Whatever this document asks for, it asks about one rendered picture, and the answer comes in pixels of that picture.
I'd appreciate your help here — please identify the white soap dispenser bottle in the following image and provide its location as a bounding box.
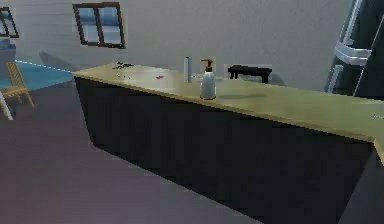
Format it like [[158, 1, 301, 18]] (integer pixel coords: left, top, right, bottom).
[[199, 58, 217, 101]]

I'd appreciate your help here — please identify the grey cylinder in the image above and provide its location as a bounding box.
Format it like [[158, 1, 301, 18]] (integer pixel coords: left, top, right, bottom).
[[183, 55, 193, 84]]

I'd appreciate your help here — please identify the black counter with tan top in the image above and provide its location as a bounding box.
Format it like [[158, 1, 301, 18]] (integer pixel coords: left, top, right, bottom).
[[71, 62, 384, 224]]

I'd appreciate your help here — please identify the small black utensil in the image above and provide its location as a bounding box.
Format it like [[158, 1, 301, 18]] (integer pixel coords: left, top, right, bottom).
[[112, 61, 135, 71]]

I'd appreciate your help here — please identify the brown framed window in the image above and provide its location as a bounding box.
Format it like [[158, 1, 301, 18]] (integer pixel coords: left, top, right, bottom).
[[72, 1, 127, 50], [0, 6, 20, 39]]

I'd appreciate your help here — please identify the yellow wooden chair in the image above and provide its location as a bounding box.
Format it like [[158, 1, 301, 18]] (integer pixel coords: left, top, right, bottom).
[[0, 61, 36, 108]]

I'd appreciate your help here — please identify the white table leg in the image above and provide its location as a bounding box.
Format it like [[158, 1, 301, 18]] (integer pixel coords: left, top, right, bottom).
[[0, 90, 14, 122]]

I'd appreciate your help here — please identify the silver fridge handle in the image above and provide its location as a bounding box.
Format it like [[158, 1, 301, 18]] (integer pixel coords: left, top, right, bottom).
[[326, 64, 344, 94], [333, 0, 372, 67]]

